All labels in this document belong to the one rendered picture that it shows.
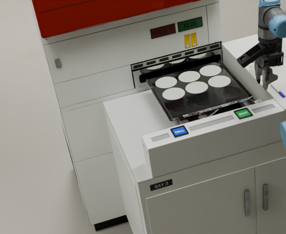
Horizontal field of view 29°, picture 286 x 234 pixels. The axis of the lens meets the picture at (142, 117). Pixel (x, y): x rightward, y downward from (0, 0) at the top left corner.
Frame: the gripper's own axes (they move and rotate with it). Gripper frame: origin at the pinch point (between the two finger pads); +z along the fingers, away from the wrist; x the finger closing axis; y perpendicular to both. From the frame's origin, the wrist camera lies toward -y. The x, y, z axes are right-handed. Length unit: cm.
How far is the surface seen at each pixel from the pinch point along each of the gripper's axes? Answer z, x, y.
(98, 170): 63, 52, -62
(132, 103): 23, 44, -42
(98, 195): 80, 52, -64
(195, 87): 14.0, 30.3, -16.0
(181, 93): 14.4, 29.0, -23.2
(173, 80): 14.4, 40.9, -23.0
